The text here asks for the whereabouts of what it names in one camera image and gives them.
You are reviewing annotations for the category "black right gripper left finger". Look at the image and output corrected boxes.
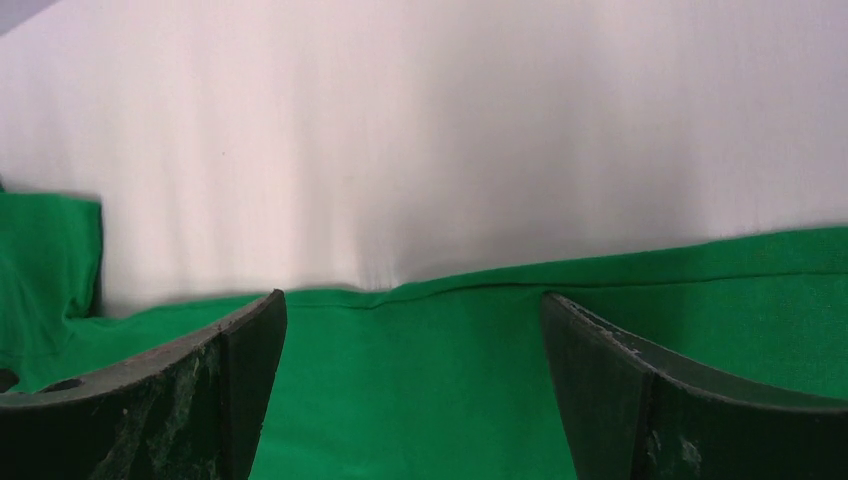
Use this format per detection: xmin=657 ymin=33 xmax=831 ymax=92
xmin=1 ymin=290 xmax=287 ymax=479

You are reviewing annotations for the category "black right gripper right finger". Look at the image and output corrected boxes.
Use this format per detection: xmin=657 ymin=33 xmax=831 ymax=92
xmin=540 ymin=292 xmax=847 ymax=479

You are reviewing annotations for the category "green t-shirt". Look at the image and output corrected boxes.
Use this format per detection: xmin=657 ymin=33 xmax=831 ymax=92
xmin=1 ymin=193 xmax=847 ymax=479

